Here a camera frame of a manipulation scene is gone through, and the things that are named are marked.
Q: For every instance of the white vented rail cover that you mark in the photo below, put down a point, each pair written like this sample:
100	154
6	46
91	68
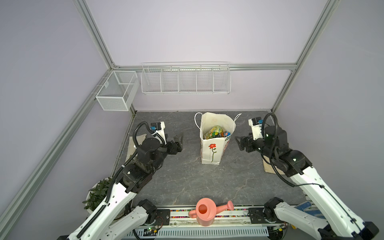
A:
203	233

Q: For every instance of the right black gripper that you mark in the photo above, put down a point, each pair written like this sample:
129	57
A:
245	139

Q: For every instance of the white blue dotted glove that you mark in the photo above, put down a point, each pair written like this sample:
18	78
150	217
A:
310	208

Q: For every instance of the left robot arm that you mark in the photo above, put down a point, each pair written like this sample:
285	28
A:
125	185

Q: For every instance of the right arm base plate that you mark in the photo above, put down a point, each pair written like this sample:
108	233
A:
257	216

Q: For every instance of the small potted plant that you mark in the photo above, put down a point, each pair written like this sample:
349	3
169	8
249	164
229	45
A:
96	195

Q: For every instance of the white wire shelf basket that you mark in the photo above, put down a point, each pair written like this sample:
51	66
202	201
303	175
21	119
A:
186	78

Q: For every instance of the pink watering can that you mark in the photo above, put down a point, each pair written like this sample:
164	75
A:
206	211

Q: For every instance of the beige work glove right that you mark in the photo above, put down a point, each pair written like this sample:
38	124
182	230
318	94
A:
268	168

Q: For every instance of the green Fox's candy bag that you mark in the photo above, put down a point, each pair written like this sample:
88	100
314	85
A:
214	132

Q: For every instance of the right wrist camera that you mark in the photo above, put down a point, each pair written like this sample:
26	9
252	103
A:
256	126

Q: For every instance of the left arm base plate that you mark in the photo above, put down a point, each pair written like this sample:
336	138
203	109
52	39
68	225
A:
160	217

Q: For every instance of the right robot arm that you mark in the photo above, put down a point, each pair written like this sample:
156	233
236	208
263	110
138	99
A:
292	167

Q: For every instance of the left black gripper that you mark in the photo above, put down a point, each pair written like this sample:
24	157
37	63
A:
174	150

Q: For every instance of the white mesh box basket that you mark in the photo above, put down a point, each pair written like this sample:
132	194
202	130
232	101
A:
118	91

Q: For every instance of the white paper gift bag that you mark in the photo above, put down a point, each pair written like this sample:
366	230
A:
212	150

